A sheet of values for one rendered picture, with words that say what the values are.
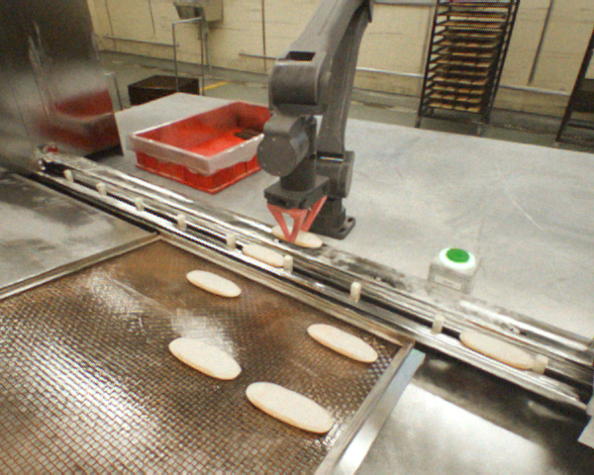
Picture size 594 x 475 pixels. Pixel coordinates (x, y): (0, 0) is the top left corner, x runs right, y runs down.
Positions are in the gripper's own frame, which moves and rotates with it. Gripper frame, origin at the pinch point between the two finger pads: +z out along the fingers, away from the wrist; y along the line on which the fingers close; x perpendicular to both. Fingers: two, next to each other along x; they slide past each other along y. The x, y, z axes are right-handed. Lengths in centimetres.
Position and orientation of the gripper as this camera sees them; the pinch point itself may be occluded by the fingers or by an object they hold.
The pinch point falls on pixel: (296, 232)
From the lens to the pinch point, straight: 71.9
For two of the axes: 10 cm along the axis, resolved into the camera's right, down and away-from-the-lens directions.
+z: -0.1, 8.6, 5.2
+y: 5.5, -4.3, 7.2
